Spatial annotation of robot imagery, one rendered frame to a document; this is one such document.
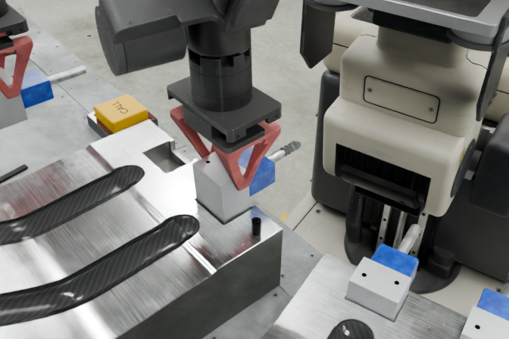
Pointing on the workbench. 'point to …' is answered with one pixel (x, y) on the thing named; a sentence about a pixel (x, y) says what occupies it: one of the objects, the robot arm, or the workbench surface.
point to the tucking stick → (13, 172)
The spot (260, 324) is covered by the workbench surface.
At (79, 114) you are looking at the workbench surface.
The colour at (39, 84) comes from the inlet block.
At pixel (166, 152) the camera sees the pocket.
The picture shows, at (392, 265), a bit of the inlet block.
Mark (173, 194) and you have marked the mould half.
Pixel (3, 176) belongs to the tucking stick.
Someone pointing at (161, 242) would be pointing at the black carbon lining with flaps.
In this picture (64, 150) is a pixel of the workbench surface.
